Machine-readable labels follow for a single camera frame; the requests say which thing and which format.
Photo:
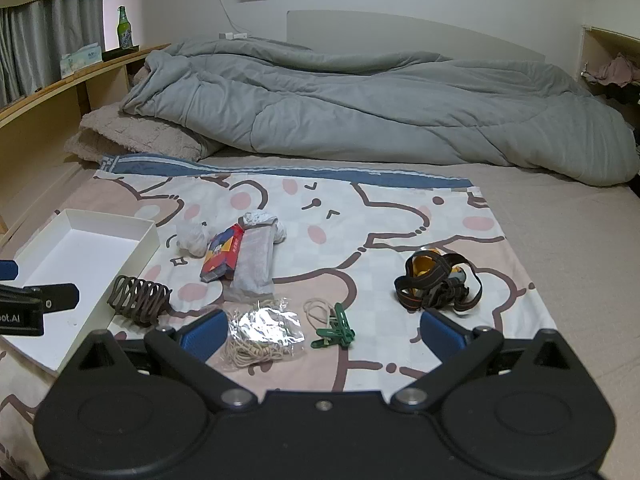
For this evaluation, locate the white plastic wad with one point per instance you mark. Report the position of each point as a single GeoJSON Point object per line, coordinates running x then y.
{"type": "Point", "coordinates": [192, 240]}

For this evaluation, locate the beige headboard panel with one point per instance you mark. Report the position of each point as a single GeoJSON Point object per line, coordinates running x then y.
{"type": "Point", "coordinates": [400, 30]}

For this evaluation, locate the grey duvet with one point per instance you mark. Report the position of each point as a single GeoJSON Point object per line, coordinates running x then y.
{"type": "Point", "coordinates": [350, 110]}

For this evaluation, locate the light green tissue box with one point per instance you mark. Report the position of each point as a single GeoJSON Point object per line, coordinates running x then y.
{"type": "Point", "coordinates": [80, 60]}

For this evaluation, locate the pink clothes pile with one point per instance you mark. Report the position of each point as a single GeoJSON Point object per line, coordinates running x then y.
{"type": "Point", "coordinates": [615, 70]}

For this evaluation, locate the wooden side cabinet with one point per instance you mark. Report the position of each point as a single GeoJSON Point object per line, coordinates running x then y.
{"type": "Point", "coordinates": [592, 45]}

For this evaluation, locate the grey foil packet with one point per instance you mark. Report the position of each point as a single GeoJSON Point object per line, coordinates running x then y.
{"type": "Point", "coordinates": [252, 271]}

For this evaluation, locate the cartoon bear printed blanket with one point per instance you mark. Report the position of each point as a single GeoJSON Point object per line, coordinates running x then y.
{"type": "Point", "coordinates": [350, 240]}

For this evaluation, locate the green clothespin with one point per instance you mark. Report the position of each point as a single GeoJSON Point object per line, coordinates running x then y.
{"type": "Point", "coordinates": [344, 317]}
{"type": "Point", "coordinates": [335, 339]}

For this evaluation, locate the wooden bedside shelf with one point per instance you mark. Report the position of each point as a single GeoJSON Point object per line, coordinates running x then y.
{"type": "Point", "coordinates": [50, 91]}

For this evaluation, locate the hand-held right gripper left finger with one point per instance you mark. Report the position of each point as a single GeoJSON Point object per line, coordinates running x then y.
{"type": "Point", "coordinates": [205, 334]}

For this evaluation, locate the beige fluffy pillow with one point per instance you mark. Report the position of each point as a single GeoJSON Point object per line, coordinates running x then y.
{"type": "Point", "coordinates": [140, 135]}

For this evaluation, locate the white power adapter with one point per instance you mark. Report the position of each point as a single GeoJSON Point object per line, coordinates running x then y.
{"type": "Point", "coordinates": [232, 36]}

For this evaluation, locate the beige bed sheet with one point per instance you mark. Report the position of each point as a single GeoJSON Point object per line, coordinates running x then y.
{"type": "Point", "coordinates": [575, 260]}

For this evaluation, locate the red and blue card box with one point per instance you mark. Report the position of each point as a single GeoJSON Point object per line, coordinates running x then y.
{"type": "Point", "coordinates": [220, 256]}

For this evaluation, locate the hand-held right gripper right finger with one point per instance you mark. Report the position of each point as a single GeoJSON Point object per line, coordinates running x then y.
{"type": "Point", "coordinates": [440, 334]}

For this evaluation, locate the white cardboard box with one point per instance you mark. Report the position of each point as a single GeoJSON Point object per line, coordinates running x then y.
{"type": "Point", "coordinates": [75, 260]}

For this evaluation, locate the green glass bottle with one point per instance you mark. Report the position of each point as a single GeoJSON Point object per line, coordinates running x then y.
{"type": "Point", "coordinates": [124, 30]}

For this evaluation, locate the clear bag of rubber bands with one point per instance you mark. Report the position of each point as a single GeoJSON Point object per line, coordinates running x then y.
{"type": "Point", "coordinates": [265, 331]}

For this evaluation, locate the beige rubber band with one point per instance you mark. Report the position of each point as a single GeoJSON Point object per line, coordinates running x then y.
{"type": "Point", "coordinates": [320, 300]}

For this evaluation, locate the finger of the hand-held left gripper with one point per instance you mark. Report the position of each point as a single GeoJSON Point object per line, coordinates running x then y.
{"type": "Point", "coordinates": [55, 296]}
{"type": "Point", "coordinates": [9, 270]}

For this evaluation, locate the grey curtain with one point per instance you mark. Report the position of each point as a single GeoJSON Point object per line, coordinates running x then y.
{"type": "Point", "coordinates": [50, 45]}

